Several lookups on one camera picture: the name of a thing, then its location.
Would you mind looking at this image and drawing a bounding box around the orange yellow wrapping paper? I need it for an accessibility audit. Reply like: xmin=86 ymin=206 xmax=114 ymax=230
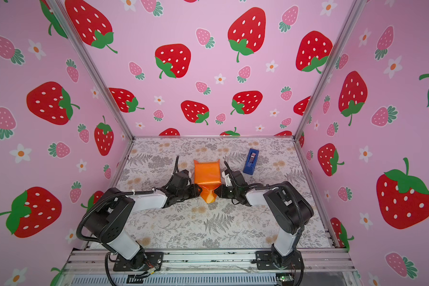
xmin=194 ymin=160 xmax=222 ymax=204

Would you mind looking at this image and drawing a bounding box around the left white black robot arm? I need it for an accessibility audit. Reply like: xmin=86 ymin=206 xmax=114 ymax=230
xmin=76 ymin=170 xmax=202 ymax=269

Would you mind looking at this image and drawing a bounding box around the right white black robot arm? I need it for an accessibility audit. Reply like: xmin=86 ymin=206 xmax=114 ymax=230
xmin=214 ymin=170 xmax=314 ymax=268

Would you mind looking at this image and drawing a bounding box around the blue tape dispenser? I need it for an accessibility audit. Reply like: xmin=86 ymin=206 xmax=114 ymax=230
xmin=243 ymin=148 xmax=259 ymax=175

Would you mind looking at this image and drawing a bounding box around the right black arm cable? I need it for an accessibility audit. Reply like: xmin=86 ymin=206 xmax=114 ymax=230
xmin=223 ymin=160 xmax=305 ymax=237

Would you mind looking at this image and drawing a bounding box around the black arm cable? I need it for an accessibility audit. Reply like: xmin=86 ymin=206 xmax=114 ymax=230
xmin=223 ymin=160 xmax=305 ymax=237
xmin=76 ymin=155 xmax=181 ymax=286

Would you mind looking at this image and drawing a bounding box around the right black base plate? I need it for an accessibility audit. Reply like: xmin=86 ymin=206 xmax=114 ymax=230
xmin=251 ymin=250 xmax=305 ymax=270

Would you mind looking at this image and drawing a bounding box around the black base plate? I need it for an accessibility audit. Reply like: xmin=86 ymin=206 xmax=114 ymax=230
xmin=113 ymin=251 xmax=164 ymax=273
xmin=251 ymin=250 xmax=305 ymax=270

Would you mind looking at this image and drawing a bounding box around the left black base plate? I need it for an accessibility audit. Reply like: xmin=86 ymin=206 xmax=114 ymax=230
xmin=113 ymin=251 xmax=164 ymax=273

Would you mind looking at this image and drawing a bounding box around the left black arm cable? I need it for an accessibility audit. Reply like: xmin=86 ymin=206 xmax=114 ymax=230
xmin=76 ymin=155 xmax=181 ymax=286

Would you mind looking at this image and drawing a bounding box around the aluminium front frame rail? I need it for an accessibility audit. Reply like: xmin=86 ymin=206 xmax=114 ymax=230
xmin=52 ymin=249 xmax=362 ymax=286

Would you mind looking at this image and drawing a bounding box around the left aluminium corner post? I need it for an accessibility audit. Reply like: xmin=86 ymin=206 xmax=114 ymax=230
xmin=48 ymin=0 xmax=135 ymax=141

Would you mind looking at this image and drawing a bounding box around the aluminium corner post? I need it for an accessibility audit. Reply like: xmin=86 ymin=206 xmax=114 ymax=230
xmin=48 ymin=0 xmax=135 ymax=141
xmin=293 ymin=0 xmax=367 ymax=142

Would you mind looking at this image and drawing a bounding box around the right aluminium corner post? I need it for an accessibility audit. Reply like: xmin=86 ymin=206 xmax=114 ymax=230
xmin=293 ymin=0 xmax=367 ymax=142

